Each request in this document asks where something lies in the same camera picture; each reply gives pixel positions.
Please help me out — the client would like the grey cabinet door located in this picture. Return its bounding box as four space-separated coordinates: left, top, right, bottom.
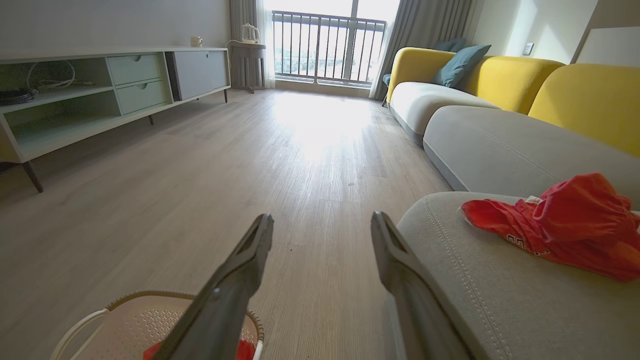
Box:
171 50 230 101

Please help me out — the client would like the light grey sofa seat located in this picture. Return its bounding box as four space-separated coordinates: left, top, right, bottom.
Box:
389 81 501 146

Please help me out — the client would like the white low tv cabinet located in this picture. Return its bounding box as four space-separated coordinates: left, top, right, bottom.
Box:
0 46 232 193

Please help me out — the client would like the grey window curtain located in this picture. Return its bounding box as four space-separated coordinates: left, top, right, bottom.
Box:
369 0 474 101
229 0 276 92

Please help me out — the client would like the dark metal balcony railing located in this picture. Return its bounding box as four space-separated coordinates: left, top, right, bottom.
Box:
272 10 387 86

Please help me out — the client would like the white brown-rimmed laundry basket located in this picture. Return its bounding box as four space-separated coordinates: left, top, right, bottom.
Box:
50 290 265 360

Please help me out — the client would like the black coiled cable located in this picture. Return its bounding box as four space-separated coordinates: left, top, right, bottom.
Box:
0 88 39 106

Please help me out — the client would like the yellow sofa backrest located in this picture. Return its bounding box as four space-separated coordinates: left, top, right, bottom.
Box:
386 47 565 115
528 63 640 158

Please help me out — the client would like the large teal cushion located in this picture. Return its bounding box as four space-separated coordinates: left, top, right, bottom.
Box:
432 45 492 90

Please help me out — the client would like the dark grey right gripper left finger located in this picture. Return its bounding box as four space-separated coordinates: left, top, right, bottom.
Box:
151 213 275 360

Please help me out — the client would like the plain red garment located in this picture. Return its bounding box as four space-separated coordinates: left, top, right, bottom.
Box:
143 339 257 360

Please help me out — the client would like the red printed jersey garment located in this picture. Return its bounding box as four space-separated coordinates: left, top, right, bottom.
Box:
460 172 640 282

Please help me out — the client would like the grey ribbed side table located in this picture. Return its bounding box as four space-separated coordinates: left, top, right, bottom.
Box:
227 41 267 95

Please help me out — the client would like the white coiled cable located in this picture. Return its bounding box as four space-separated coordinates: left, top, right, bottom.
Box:
26 60 96 91

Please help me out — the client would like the pale green cabinet drawer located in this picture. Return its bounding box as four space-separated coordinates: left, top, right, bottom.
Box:
114 78 170 116
106 53 164 86

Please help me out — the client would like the small teal cushion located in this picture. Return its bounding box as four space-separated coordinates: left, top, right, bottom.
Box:
434 38 467 53

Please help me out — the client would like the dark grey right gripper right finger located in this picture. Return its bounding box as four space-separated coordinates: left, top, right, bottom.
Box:
370 210 474 360

